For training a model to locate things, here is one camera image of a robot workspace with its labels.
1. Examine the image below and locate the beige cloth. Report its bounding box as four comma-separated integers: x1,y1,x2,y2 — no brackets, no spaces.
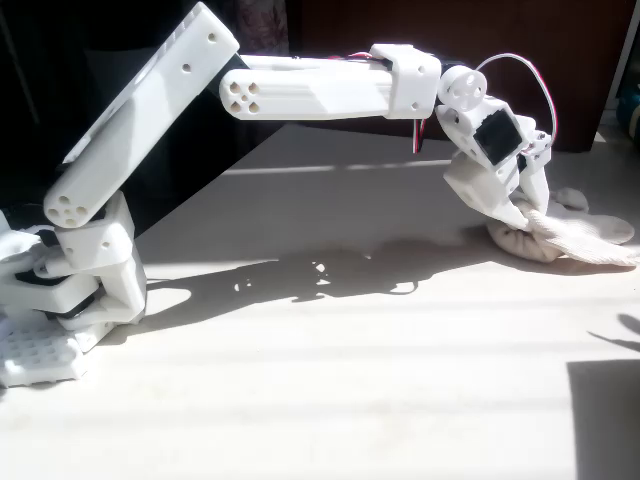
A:
487,187,640,269

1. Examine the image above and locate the teal round object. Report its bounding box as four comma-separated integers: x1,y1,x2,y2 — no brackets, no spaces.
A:
615,84,640,134

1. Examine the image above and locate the dark brown wooden cabinet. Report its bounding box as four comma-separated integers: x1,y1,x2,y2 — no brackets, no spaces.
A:
299,0,636,154

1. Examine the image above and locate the floral patterned curtain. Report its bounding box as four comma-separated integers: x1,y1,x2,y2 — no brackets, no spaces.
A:
234,0,291,57

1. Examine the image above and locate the red white black servo cable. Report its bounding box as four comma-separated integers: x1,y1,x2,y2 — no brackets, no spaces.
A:
473,52,559,146
412,117,429,154

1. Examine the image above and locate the white door frame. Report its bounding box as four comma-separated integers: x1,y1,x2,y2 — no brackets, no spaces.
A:
602,0,640,126

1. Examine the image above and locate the white perforated base plate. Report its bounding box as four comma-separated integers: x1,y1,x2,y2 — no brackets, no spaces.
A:
0,319,86,389

